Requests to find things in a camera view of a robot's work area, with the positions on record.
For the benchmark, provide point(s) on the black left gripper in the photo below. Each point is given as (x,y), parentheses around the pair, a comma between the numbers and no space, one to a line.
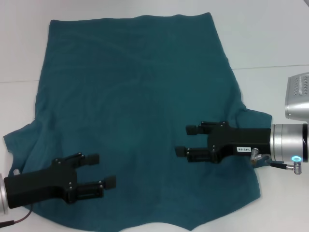
(38,184)

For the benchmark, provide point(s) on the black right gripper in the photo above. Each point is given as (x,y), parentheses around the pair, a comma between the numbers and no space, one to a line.
(241,141)

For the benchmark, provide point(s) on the teal blue t-shirt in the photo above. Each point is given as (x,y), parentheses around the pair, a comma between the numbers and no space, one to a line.
(144,96)

